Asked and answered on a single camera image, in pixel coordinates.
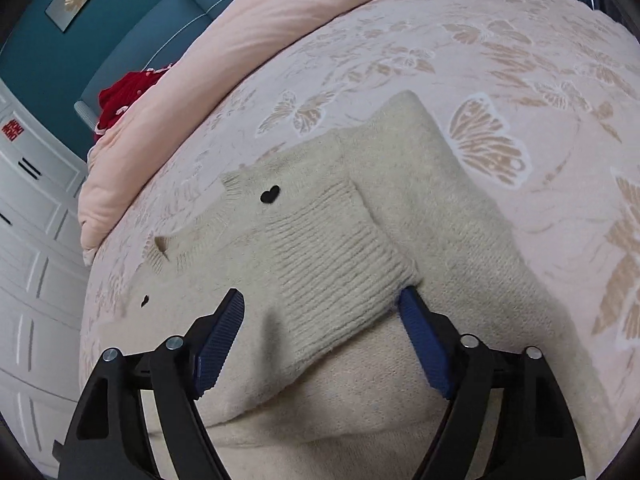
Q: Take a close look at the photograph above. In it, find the peach quilt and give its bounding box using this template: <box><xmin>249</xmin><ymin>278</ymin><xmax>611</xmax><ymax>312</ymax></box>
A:
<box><xmin>77</xmin><ymin>0</ymin><xmax>443</xmax><ymax>266</ymax></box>

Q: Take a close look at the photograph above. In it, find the red cloth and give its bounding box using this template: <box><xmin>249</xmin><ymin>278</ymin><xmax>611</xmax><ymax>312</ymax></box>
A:
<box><xmin>93</xmin><ymin>64</ymin><xmax>173</xmax><ymax>143</ymax></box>

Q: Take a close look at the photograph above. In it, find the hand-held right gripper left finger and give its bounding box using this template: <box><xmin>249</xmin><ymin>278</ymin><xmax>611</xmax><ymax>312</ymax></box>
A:
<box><xmin>52</xmin><ymin>288</ymin><xmax>246</xmax><ymax>480</ymax></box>

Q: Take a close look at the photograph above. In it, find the pink butterfly bed blanket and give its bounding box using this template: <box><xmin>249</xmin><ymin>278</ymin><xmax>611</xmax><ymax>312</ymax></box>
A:
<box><xmin>79</xmin><ymin>0</ymin><xmax>640</xmax><ymax>466</ymax></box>

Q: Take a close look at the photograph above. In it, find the beige knitted sweater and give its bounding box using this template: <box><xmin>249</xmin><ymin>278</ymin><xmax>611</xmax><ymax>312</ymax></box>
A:
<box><xmin>80</xmin><ymin>91</ymin><xmax>631</xmax><ymax>480</ymax></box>

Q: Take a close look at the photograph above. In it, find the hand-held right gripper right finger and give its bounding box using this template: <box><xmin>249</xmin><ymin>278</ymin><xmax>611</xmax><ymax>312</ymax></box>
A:
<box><xmin>396</xmin><ymin>286</ymin><xmax>587</xmax><ymax>480</ymax></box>

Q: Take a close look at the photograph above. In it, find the teal padded headboard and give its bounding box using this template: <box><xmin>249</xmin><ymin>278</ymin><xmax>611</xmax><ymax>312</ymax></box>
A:
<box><xmin>0</xmin><ymin>0</ymin><xmax>306</xmax><ymax>163</ymax></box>

